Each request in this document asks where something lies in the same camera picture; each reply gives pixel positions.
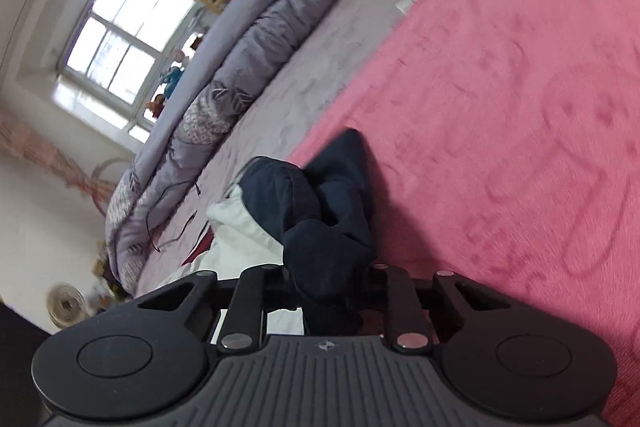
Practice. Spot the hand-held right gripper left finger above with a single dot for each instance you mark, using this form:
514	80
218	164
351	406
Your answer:
274	288

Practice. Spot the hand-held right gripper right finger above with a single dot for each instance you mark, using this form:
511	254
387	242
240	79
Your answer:
381	293

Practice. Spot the dark navy pants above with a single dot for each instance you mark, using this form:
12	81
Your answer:
330	227

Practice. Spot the white garment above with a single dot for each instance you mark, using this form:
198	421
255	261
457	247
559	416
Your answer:
240	232

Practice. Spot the round fan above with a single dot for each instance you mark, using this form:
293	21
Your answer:
66	305

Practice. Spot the pink blanket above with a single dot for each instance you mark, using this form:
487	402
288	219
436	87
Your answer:
500	107

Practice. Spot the toys on windowsill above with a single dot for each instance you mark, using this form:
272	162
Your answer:
175	74

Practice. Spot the grey patterned quilt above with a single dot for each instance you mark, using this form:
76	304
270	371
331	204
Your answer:
260	42

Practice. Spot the lilac bed sheet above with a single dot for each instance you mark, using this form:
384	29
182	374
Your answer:
340	32

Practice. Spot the window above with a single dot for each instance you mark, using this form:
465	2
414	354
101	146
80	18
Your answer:
130	42

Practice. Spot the white blanket label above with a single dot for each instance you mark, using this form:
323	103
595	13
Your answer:
405	5

